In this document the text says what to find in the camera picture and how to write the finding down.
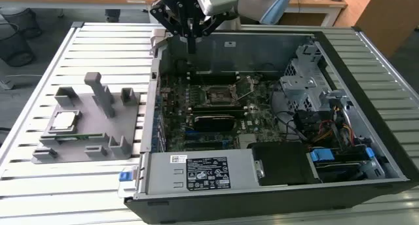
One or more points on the green RAM stick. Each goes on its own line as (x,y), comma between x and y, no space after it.
(74,137)

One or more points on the blue case latch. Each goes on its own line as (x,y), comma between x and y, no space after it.
(126,176)

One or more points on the black mesh waste bin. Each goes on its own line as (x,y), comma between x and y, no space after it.
(26,19)
(12,46)

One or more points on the black RAM slot row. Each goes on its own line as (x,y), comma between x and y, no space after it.
(218,111)
(212,75)

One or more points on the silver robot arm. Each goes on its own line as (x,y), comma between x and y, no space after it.
(249,4)

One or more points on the silver CPU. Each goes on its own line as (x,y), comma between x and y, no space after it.
(64,119)

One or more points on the grey parts rack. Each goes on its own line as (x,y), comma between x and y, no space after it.
(88,107)

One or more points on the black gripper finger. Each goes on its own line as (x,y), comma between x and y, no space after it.
(164,16)
(206,24)

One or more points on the silver chipset heatsink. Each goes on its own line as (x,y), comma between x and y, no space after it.
(247,139)

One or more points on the black expansion slot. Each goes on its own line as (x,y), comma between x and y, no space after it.
(206,144)
(210,138)

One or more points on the green motherboard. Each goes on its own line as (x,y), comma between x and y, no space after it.
(262,127)

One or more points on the silver power supply unit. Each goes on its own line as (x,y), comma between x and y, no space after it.
(156,171)

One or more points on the blue disk carrier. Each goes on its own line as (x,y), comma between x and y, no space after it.
(322,156)

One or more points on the grey case latch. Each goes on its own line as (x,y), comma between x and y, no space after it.
(158,35)

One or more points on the CPU socket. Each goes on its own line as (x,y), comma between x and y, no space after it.
(218,96)

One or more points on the wooden cabinet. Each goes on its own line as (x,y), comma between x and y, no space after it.
(393,14)

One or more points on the silver metal bracket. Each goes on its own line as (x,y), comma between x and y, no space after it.
(334,95)

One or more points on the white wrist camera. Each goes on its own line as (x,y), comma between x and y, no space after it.
(219,2)

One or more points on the black graphics card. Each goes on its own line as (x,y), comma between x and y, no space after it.
(214,124)

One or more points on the blue plastic clip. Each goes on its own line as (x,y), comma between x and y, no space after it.
(370,154)

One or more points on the wooden office desk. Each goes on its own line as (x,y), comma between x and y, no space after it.
(311,4)
(48,0)

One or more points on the silver drive cage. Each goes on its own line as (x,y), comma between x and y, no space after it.
(301,92)

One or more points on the black PC case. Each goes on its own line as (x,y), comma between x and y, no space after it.
(229,207)

